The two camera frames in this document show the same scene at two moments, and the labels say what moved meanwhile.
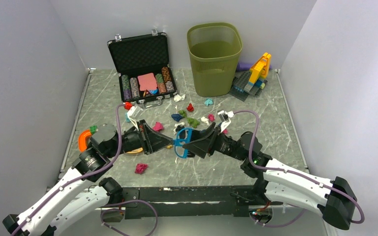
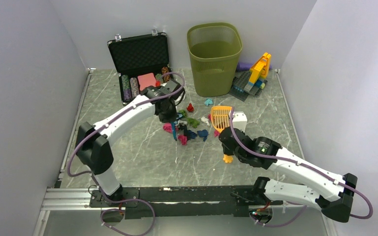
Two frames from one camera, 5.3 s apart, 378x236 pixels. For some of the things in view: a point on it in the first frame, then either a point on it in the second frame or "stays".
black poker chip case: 142,63 stays
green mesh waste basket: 215,48 stays
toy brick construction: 249,82 stays
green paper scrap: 191,121 stays
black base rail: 221,201 stays
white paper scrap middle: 205,120 stays
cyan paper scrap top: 208,101 stays
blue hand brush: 177,143 to 179,116
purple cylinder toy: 243,67 stays
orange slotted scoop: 141,150 to 220,116
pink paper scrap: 158,127 to 167,127
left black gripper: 154,141 to 170,118
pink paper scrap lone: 140,168 to 183,139
